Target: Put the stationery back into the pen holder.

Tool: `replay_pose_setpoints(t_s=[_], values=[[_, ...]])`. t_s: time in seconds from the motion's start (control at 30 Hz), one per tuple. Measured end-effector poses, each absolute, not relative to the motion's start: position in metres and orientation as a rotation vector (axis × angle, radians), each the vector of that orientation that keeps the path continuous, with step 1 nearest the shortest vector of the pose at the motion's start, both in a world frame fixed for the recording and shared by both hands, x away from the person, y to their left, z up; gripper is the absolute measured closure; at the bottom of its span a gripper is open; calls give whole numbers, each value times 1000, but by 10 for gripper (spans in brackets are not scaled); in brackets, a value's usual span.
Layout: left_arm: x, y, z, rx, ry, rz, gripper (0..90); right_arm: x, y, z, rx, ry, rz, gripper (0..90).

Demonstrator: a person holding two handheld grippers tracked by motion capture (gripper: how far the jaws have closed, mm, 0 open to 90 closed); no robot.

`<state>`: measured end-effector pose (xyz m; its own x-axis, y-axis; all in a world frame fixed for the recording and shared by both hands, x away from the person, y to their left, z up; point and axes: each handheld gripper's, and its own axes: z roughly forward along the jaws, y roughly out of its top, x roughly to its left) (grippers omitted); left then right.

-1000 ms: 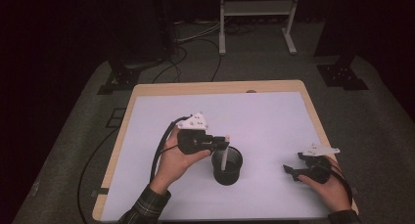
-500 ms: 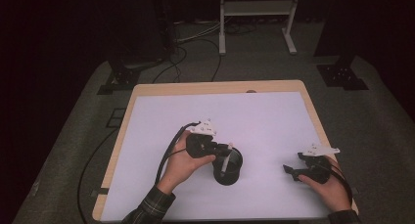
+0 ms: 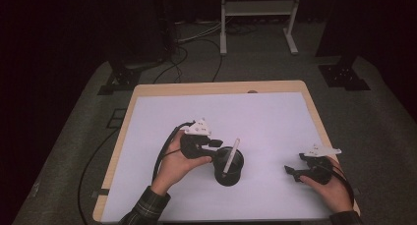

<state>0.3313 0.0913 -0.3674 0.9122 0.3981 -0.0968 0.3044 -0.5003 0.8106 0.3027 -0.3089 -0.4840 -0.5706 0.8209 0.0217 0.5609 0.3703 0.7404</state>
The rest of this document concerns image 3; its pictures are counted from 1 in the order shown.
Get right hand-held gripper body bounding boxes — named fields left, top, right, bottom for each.
left=298, top=143, right=342, bottom=186

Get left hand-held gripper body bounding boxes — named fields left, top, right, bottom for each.
left=179, top=117, right=212, bottom=161

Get white pen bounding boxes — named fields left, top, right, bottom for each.
left=222, top=138, right=241, bottom=176

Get black mesh pen holder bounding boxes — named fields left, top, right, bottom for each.
left=211, top=145, right=246, bottom=188

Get person's right hand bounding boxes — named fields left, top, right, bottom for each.
left=298, top=156, right=355, bottom=214

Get person's left hand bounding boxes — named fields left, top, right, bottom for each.
left=150, top=130, right=213, bottom=197

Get white table sheet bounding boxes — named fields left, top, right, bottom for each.
left=101, top=91, right=332, bottom=223

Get black stand with floor plate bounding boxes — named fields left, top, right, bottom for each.
left=315, top=0, right=372, bottom=92
left=96, top=0, right=178, bottom=96

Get black tape strip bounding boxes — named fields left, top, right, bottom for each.
left=89, top=188, right=110, bottom=199

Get right hand-held gripper cable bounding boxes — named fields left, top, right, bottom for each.
left=323, top=158, right=356, bottom=207

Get hand-held gripper cable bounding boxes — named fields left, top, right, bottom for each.
left=151, top=120, right=195, bottom=183
left=323, top=158, right=356, bottom=207

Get left hand-held gripper cable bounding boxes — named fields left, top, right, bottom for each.
left=151, top=120, right=195, bottom=183

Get white floor cables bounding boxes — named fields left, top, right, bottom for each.
left=176, top=20, right=227, bottom=44

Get long black floor cable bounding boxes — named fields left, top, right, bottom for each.
left=77, top=128, right=121, bottom=225

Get white metal stand frame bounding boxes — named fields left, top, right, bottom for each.
left=219, top=0, right=303, bottom=57

